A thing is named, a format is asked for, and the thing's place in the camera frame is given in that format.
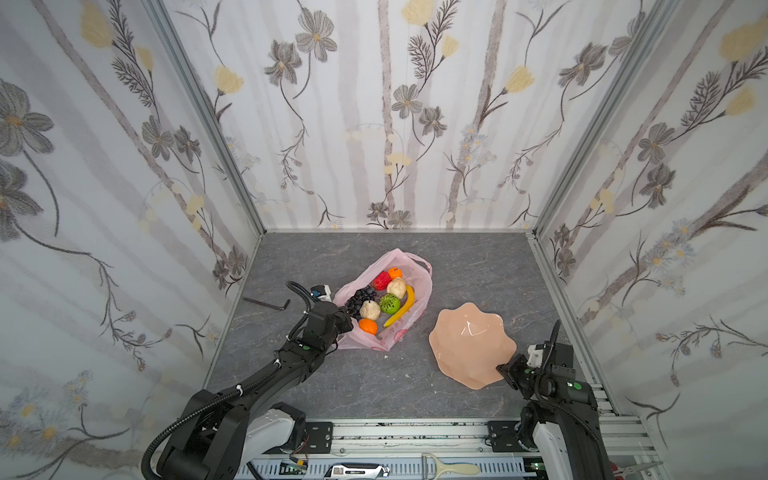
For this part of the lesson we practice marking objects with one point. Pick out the dark fake grape bunch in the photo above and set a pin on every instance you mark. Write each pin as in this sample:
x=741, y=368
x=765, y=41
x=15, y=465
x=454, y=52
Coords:
x=355, y=303

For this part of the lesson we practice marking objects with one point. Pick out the orange fake tangerine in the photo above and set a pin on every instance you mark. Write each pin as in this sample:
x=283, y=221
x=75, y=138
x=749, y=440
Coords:
x=368, y=326

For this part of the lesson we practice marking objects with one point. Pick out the cream fake garlic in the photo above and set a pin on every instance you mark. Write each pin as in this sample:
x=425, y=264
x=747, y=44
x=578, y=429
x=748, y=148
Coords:
x=397, y=287

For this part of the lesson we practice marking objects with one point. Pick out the red fake strawberry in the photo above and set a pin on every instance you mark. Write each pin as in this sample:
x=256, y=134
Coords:
x=381, y=281

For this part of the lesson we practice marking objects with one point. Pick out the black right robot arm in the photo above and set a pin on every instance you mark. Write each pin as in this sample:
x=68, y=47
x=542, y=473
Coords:
x=560, y=420

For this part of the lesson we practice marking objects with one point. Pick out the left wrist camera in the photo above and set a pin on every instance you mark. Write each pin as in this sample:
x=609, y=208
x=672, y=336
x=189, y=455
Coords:
x=321, y=292

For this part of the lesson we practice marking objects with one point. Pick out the silver black utility knife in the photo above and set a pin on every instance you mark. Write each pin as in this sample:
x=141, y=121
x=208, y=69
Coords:
x=356, y=471

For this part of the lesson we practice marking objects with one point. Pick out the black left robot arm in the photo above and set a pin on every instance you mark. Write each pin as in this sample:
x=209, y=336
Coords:
x=208, y=440

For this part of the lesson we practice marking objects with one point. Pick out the pink plastic bag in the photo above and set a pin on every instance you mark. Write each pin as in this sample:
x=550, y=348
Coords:
x=417, y=272

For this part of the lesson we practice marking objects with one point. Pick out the cream fake pear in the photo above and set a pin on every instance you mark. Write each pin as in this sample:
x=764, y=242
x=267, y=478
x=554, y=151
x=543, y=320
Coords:
x=370, y=310

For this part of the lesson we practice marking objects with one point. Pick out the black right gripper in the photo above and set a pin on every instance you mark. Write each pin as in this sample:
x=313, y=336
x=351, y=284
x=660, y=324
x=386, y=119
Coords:
x=512, y=370

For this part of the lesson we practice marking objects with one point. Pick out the dark hex key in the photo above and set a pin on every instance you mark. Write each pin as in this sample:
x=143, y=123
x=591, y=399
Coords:
x=276, y=307

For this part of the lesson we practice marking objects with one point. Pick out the pink scalloped plate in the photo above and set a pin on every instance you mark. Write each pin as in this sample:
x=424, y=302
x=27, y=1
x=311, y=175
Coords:
x=468, y=345

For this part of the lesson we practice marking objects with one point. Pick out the small orange fake fruit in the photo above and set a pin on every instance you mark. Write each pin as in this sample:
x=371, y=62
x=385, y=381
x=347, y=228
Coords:
x=395, y=272

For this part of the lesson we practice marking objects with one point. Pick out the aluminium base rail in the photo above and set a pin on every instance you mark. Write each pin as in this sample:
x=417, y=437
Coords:
x=398, y=444

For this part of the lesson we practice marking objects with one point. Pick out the yellow fake banana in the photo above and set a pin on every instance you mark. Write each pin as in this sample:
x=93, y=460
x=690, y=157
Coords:
x=406, y=306

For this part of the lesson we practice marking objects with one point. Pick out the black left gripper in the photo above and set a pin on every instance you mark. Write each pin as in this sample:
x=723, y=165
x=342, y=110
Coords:
x=341, y=322

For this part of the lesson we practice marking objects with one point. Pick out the red handled scissors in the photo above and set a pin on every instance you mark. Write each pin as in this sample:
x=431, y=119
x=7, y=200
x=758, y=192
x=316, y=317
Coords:
x=623, y=472

